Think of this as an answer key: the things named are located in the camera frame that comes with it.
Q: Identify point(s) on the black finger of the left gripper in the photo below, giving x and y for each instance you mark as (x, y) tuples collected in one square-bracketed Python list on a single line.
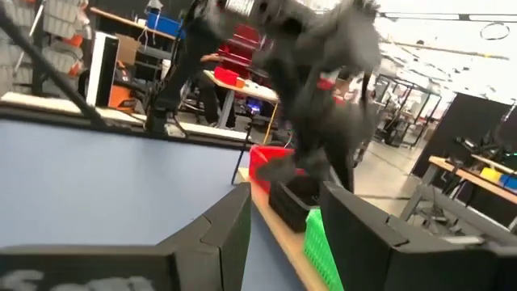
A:
[(339, 169), (278, 169)]

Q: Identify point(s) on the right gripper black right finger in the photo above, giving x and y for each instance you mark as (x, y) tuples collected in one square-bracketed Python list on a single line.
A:
[(371, 250)]

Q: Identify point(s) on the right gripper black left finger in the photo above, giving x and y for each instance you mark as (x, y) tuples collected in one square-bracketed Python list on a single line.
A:
[(218, 250)]

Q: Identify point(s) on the red plastic basket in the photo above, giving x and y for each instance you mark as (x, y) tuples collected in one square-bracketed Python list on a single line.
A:
[(262, 153)]

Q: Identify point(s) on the black plastic basket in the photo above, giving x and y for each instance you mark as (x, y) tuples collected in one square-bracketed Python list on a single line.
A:
[(287, 212), (301, 188)]

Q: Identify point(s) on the green plastic basket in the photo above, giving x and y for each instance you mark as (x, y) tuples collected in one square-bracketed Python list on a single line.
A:
[(321, 252)]

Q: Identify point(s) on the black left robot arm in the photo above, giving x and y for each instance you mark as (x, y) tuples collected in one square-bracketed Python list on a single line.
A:
[(182, 60)]

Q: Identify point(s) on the white table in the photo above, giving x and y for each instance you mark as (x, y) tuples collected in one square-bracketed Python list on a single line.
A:
[(258, 91)]

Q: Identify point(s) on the person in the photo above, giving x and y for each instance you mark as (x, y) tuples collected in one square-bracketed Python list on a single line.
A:
[(210, 93)]

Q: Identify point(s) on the red bin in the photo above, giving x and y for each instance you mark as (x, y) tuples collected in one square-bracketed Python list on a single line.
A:
[(225, 76)]

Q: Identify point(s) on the red stacked bins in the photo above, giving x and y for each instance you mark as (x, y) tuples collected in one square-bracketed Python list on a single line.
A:
[(242, 44)]

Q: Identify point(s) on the wooden desk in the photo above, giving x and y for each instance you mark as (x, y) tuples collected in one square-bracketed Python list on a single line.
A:
[(456, 169)]

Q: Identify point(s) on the yellow bin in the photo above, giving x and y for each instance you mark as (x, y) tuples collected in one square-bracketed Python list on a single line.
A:
[(490, 174)]

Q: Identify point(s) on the long ceiling light strip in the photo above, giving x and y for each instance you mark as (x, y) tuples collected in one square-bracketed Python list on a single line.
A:
[(424, 16)]

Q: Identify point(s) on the blue bin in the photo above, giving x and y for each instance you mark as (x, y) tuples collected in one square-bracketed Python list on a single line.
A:
[(509, 182), (161, 24)]

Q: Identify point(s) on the orange device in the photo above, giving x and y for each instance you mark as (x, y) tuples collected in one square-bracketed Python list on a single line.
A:
[(121, 97)]

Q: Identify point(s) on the cardboard box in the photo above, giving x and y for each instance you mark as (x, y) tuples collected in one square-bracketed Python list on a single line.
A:
[(128, 48)]

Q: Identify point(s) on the white and black computer tower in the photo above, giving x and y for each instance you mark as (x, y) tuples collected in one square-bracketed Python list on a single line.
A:
[(97, 68)]

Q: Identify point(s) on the grey bin rack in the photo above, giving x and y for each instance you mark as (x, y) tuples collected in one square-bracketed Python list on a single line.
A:
[(60, 24)]

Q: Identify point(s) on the black background workstation frame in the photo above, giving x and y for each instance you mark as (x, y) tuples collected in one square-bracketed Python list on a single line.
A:
[(404, 87)]

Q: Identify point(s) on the black partition wall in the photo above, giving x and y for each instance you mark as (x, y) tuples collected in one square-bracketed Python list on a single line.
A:
[(456, 129)]

